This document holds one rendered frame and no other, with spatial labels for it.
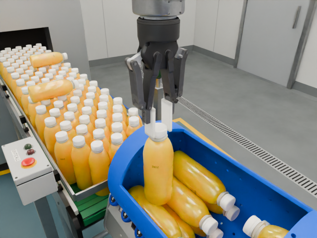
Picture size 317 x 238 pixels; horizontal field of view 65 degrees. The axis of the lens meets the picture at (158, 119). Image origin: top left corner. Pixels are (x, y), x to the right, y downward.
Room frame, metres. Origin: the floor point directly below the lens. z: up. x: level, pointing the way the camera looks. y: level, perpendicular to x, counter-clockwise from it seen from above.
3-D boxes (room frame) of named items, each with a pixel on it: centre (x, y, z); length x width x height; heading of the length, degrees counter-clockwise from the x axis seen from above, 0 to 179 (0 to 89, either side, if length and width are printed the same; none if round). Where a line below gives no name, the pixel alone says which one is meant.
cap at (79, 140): (0.69, 0.27, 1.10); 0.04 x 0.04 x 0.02
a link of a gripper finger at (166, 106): (0.47, -0.02, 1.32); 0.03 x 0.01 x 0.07; 37
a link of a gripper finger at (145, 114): (0.43, 0.03, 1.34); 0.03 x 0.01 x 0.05; 127
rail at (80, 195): (0.68, 0.10, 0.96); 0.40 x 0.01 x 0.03; 127
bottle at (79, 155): (0.69, 0.27, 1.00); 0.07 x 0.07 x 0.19
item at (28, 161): (0.57, 0.38, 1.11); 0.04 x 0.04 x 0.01
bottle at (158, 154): (0.46, 0.00, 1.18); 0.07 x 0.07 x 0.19
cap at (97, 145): (0.66, 0.20, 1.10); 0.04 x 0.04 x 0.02
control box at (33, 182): (0.61, 0.41, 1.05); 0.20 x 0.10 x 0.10; 37
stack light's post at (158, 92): (1.14, 0.00, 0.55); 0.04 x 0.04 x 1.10; 37
